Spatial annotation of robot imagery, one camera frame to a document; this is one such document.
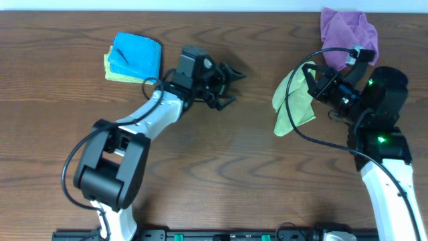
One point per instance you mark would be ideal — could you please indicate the crumpled purple cloth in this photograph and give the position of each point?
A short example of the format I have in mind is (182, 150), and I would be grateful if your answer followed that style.
(344, 29)

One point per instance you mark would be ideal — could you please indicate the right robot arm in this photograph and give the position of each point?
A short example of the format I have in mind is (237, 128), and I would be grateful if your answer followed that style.
(381, 151)

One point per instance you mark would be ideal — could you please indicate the folded yellow-green cloth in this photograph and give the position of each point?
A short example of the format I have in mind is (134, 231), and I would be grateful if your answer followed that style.
(130, 68)

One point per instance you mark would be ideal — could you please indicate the folded blue cloth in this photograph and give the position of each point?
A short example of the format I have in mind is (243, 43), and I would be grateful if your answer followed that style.
(133, 43)

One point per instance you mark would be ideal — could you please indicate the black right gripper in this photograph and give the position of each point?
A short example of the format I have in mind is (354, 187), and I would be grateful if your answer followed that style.
(334, 78)

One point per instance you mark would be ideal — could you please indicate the light green microfiber cloth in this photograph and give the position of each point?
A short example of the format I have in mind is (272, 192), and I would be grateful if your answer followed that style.
(299, 103)

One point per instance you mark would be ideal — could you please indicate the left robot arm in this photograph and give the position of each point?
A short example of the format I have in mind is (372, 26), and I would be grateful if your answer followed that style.
(111, 168)

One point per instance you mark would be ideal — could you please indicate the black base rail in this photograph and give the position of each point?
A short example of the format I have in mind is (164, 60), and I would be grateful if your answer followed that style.
(284, 232)

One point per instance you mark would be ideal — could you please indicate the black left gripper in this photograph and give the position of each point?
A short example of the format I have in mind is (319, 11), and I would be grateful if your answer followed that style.
(227, 74)

